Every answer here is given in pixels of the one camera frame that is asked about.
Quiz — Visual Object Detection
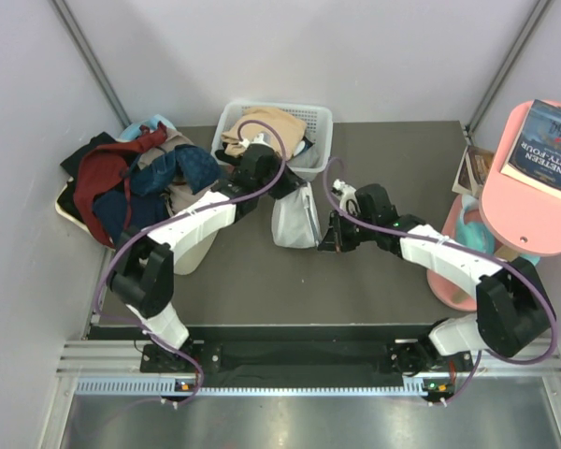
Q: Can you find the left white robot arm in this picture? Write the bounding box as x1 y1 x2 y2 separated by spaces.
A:
106 132 306 371

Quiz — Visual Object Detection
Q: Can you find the small book under table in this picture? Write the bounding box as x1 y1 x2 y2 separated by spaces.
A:
452 145 495 198

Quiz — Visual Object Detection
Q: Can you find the pile of dark clothes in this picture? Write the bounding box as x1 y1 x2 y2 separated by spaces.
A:
55 114 226 248

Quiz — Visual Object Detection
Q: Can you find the white plastic basket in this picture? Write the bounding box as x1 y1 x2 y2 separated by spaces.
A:
210 99 334 181

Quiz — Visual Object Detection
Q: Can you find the teal cloth under table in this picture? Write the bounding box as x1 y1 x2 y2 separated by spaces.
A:
454 195 540 267

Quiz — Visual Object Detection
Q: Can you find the white mesh laundry bag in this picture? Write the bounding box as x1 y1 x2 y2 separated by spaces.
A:
271 182 322 249

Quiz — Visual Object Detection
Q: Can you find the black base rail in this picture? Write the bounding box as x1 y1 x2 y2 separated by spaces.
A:
89 325 478 397

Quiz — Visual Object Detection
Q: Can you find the white cable duct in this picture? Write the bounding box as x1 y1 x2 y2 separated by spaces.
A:
75 377 449 398

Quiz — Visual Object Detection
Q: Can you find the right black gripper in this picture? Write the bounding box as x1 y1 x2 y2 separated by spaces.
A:
318 210 378 254

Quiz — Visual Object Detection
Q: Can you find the Nineteen Eighty-Four book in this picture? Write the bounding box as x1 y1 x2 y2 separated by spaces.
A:
500 99 561 200

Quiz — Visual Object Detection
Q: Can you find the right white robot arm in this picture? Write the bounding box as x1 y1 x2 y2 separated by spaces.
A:
319 180 557 370

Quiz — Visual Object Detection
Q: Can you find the beige folded garment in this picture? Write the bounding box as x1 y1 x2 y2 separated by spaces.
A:
221 107 307 159

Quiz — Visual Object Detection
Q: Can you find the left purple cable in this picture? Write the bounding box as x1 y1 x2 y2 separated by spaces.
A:
95 120 291 406

